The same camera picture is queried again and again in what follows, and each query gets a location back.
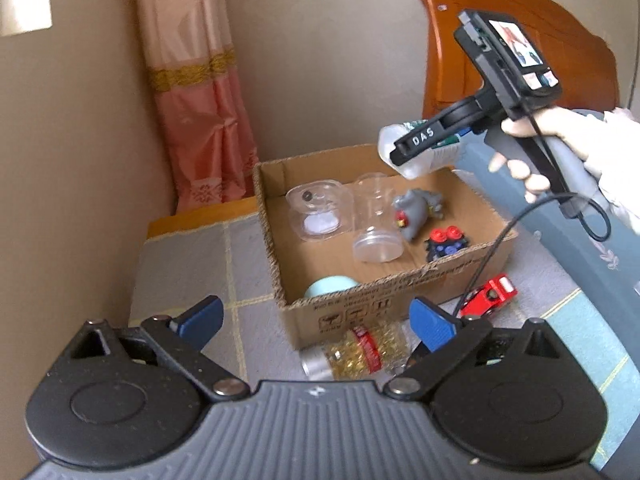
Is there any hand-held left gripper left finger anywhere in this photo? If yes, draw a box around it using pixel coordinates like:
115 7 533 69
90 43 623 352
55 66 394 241
64 296 251 402

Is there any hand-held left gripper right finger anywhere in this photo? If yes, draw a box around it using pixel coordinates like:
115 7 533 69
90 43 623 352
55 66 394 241
384 297 577 402

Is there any white translucent plastic bottle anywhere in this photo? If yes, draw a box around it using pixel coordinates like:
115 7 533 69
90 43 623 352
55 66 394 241
378 119 468 179

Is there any grey shark toy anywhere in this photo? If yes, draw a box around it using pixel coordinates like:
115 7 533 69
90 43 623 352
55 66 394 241
391 189 446 245

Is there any red and black toy car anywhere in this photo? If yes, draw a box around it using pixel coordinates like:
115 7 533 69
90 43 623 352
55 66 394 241
424 226 471 262

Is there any clear bottle of yellow capsules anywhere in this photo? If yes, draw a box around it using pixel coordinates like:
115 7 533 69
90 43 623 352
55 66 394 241
300 321 413 381

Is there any clear plastic jar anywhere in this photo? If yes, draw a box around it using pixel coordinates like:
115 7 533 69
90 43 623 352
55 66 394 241
350 172 405 264

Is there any clear square plastic container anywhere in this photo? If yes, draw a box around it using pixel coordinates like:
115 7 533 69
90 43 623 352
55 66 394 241
286 180 353 243

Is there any cardboard box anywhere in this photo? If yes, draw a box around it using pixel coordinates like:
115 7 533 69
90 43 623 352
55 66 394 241
252 144 518 350

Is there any teal egg-shaped case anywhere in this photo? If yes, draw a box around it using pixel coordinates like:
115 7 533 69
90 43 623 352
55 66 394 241
305 276 358 298

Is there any person's right forearm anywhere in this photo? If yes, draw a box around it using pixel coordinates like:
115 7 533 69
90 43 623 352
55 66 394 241
582 106 640 236

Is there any person's right hand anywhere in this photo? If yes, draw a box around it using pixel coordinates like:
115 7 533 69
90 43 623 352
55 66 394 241
487 108 615 197

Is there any grey and teal printed blanket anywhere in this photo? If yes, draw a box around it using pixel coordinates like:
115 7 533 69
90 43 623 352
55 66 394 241
127 210 640 480

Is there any wooden bed headboard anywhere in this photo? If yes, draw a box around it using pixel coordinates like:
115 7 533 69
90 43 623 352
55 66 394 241
414 0 621 121

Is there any wooden nightstand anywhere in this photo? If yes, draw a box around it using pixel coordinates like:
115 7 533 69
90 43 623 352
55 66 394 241
146 196 261 238

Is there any blue floral bed sheet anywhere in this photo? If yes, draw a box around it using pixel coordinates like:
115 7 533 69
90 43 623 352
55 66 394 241
452 135 640 308

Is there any pink curtain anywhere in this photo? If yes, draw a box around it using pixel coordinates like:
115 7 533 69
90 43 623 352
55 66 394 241
131 0 261 213

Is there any black cable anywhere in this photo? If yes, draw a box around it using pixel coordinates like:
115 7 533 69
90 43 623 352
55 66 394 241
452 102 613 321

